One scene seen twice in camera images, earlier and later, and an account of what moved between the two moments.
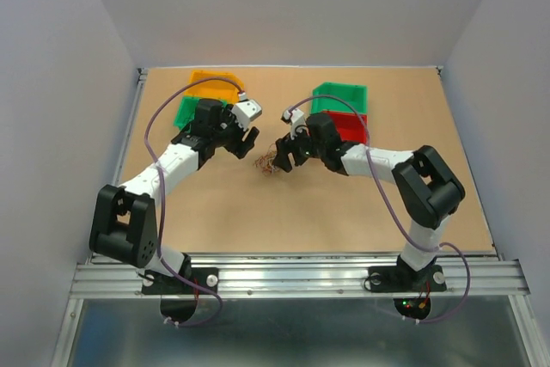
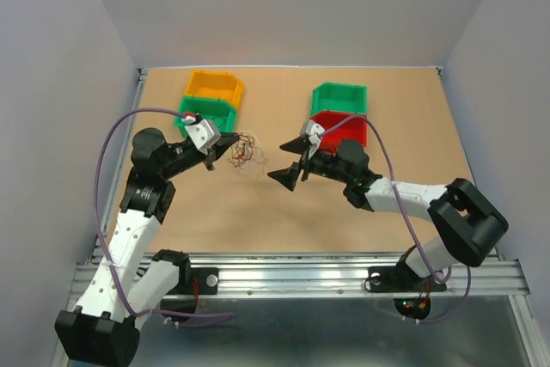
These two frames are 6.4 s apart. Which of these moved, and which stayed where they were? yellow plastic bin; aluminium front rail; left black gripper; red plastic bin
Moved: left black gripper
Stayed: red plastic bin; yellow plastic bin; aluminium front rail
